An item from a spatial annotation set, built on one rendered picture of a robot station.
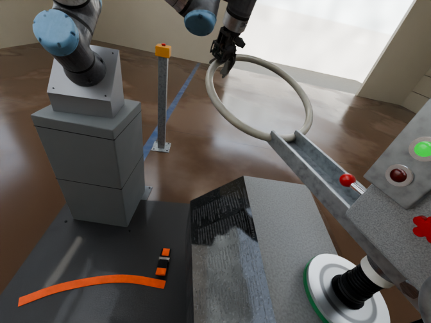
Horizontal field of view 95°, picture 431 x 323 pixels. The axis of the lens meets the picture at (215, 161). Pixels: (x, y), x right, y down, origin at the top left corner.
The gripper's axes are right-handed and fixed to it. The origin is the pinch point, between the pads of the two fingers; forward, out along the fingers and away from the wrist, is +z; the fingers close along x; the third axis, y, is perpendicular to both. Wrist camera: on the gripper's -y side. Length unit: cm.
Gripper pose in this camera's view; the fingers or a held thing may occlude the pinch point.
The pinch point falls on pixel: (220, 71)
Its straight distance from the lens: 101.2
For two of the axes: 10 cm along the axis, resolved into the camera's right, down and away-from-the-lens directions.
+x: 6.7, 7.2, -1.7
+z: -3.0, 4.8, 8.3
